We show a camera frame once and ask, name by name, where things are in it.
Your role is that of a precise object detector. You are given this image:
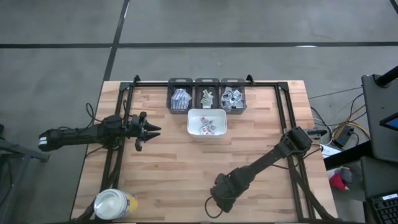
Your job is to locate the red cloth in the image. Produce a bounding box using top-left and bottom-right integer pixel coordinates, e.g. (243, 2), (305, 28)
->
(328, 172), (348, 192)

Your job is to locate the grey soft item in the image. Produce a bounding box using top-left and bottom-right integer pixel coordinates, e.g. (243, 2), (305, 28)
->
(340, 166), (354, 184)

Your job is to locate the blue tablet screen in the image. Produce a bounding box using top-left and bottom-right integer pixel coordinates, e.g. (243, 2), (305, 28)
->
(379, 111), (398, 131)

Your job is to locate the black keyboard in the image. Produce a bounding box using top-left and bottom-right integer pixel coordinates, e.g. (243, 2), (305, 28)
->
(369, 192), (398, 224)

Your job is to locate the dark grey storage bin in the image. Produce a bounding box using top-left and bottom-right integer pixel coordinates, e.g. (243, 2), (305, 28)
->
(166, 77), (194, 115)
(195, 77), (221, 110)
(220, 77), (248, 115)

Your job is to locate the black metal stand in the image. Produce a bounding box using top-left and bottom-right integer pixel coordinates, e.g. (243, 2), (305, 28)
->
(0, 124), (50, 224)

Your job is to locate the dark low desk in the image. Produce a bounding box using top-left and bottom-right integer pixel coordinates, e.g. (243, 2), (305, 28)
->
(360, 155), (398, 200)

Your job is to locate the white paper sheet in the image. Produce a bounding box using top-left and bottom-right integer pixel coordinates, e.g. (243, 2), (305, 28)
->
(321, 144), (342, 159)

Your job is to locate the black table clamp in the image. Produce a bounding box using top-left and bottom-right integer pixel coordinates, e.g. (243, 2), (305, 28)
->
(306, 128), (328, 138)

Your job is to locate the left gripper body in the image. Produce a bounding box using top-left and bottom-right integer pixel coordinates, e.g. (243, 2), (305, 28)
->
(129, 111), (149, 152)

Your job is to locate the yellow disinfectant wipes canister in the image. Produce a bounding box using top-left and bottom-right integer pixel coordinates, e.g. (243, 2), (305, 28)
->
(93, 189), (139, 221)

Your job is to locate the black pole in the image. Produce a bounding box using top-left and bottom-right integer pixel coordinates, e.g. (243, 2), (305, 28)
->
(374, 65), (398, 88)

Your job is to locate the black power box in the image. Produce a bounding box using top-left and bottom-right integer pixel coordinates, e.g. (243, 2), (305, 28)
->
(334, 125), (355, 147)

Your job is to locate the white plastic bin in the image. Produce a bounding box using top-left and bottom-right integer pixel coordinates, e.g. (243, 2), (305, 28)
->
(187, 108), (228, 139)

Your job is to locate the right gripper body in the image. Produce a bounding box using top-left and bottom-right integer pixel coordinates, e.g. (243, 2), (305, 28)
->
(210, 172), (249, 214)

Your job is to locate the black side desk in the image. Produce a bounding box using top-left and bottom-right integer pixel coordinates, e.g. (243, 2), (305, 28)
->
(360, 73), (398, 162)

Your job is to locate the black desk beam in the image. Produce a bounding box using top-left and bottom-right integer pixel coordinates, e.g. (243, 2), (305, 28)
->
(323, 141), (374, 170)

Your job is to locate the black aluminium table frame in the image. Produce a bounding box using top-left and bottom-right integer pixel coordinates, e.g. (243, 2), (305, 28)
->
(70, 74), (335, 224)

